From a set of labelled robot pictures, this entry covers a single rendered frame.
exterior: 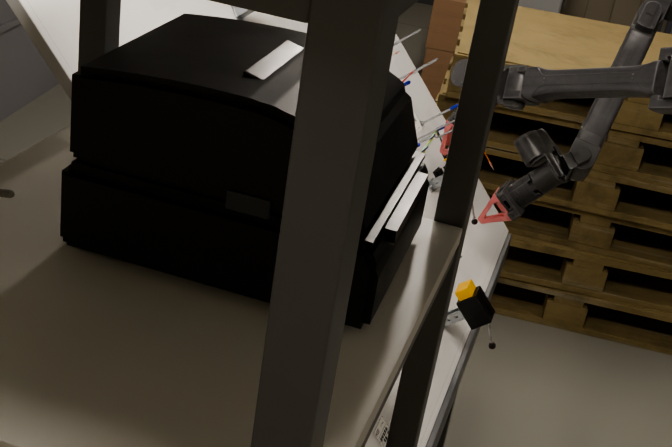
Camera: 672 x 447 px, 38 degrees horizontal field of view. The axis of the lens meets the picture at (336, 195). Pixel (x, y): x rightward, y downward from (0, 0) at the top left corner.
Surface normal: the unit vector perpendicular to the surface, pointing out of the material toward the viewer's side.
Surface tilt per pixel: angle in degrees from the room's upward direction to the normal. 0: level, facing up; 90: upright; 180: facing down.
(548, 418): 0
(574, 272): 90
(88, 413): 0
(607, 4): 90
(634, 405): 0
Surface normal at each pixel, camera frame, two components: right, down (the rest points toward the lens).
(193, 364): 0.15, -0.89
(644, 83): -0.79, -0.23
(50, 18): 0.80, -0.39
